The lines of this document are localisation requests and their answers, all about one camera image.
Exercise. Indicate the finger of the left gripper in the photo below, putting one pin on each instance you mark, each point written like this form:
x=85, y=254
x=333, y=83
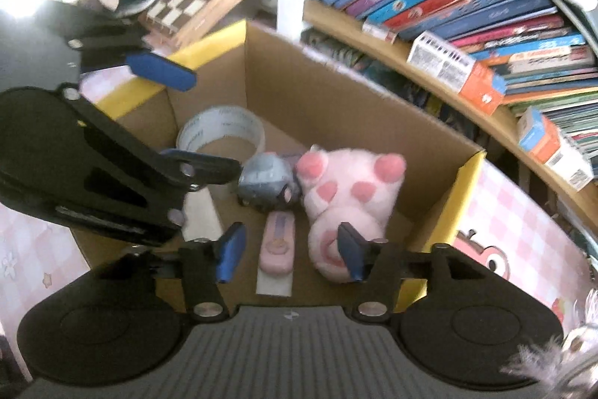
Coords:
x=194, y=171
x=126, y=50

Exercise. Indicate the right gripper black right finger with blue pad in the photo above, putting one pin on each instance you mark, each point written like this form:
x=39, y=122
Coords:
x=379, y=268

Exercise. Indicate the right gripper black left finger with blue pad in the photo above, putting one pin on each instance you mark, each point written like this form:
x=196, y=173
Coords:
x=204, y=265

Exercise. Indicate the white foam eraser block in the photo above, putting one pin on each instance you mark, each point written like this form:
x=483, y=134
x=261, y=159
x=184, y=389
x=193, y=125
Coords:
x=202, y=221

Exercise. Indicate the pink small device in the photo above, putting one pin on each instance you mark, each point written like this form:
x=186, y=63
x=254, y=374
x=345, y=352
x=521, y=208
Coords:
x=278, y=244

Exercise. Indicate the grey toy car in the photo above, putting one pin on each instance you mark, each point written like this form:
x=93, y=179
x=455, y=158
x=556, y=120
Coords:
x=267, y=182

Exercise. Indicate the small white charger cube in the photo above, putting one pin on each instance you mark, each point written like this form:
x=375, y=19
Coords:
x=274, y=285

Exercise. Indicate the clear tape roll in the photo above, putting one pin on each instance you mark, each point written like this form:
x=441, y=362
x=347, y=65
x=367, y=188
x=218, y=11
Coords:
x=220, y=122

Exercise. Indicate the pink plush toy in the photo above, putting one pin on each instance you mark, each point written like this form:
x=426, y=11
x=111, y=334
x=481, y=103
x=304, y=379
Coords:
x=347, y=185

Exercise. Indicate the yellow cardboard box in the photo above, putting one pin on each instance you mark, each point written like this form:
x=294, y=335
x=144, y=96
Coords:
x=304, y=102

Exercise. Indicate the pink cartoon table mat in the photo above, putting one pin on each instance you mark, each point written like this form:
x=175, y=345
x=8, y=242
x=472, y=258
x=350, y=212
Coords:
x=39, y=258

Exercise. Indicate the orange white carton box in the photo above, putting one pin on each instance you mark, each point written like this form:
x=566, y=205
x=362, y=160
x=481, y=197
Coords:
x=464, y=75

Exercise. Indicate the row of books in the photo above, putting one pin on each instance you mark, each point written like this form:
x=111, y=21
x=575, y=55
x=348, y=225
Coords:
x=540, y=56

